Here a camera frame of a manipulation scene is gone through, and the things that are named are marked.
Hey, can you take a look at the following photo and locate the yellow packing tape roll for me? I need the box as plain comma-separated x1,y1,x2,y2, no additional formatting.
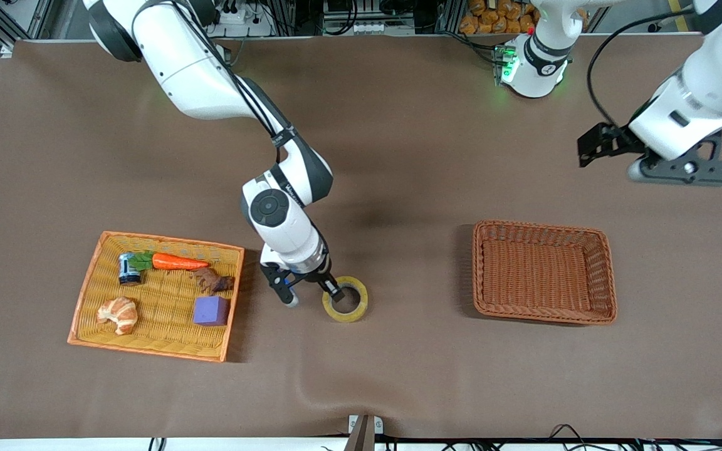
322,276,369,324

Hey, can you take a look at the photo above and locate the brown toy piece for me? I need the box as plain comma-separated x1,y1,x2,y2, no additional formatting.
191,267,236,296

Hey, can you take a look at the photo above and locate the purple cube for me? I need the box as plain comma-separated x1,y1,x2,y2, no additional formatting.
193,296,230,327

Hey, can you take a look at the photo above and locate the brown wicker basket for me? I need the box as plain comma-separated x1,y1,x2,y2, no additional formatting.
472,219,619,326

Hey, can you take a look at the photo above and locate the orange toy carrot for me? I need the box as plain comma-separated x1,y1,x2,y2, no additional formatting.
129,251,210,272

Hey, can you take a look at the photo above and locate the brown table cloth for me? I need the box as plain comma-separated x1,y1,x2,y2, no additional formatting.
0,34,722,439

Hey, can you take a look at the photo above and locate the orange yellow woven tray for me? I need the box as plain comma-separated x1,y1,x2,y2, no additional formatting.
66,231,246,363

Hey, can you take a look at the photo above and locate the pile of orange snacks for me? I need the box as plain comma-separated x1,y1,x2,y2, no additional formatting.
459,0,537,35

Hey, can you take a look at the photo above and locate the small dark tin can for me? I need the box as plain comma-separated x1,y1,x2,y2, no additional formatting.
118,252,142,287

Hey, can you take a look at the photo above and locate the toy croissant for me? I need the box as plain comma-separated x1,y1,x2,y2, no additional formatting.
97,296,139,336

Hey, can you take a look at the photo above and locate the white power strip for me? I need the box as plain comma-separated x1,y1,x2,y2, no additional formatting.
214,5,274,38

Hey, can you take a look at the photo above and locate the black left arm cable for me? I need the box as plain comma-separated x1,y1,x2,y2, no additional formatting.
587,5,697,135

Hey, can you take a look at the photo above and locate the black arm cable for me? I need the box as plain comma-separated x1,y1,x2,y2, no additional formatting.
587,5,697,135
170,0,296,148

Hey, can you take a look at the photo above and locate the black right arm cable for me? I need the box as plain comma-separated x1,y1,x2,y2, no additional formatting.
170,0,296,148

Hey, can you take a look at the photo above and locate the black floor cable bundle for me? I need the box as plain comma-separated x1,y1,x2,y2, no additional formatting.
386,424,722,451

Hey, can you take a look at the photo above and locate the aluminium frame rail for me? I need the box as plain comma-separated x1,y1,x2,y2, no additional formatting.
0,0,64,44

